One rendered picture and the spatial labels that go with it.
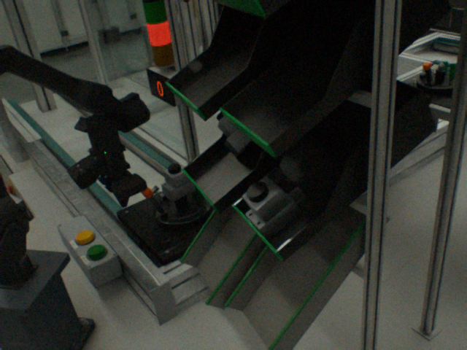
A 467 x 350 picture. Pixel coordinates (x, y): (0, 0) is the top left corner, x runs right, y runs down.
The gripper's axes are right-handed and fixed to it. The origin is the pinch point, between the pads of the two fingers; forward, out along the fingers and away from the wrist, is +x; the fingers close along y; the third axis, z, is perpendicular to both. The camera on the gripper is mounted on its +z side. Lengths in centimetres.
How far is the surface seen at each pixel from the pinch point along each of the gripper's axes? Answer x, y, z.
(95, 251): 11.6, -0.7, 8.7
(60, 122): 17, -90, -10
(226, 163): -12.7, 25.2, -12.0
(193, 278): 15.9, 16.5, -5.1
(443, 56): 18, -26, -150
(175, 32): -23.8, -18.1, -28.5
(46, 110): 17, -105, -10
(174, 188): 3.4, 1.8, -11.5
